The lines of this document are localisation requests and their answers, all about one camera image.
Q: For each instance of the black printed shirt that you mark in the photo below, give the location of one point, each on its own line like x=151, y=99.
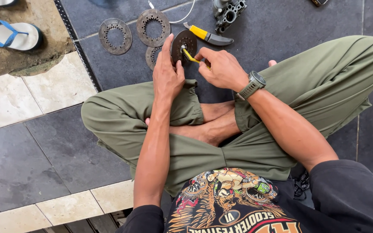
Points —
x=238, y=207

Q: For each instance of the person's left hand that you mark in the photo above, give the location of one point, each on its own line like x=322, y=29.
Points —
x=167, y=77

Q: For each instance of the olive green trousers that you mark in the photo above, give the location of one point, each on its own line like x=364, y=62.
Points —
x=303, y=74

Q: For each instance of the black floor edge strip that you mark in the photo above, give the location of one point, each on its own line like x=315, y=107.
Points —
x=83, y=55

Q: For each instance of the rusty steel clutch plate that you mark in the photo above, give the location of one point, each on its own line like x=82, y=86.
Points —
x=115, y=35
x=153, y=27
x=150, y=58

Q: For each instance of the person's right foot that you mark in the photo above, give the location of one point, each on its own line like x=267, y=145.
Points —
x=212, y=131

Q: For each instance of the yellow grey utility knife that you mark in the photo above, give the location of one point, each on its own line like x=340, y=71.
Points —
x=210, y=37

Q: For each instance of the person's left foot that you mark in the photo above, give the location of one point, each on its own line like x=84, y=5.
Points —
x=215, y=110

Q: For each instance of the small dark object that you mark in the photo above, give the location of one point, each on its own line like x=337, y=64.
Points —
x=319, y=2

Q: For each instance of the person's foot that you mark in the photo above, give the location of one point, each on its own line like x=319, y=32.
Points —
x=215, y=110
x=212, y=131

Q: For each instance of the person's right hand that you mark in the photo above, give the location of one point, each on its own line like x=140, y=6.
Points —
x=225, y=71

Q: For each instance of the grey metal carburetor body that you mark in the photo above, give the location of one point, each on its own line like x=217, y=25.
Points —
x=228, y=14

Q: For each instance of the green wrist watch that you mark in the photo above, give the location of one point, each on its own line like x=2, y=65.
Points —
x=254, y=84

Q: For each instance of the dark round clutch plate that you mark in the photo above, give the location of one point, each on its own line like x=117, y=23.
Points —
x=186, y=40

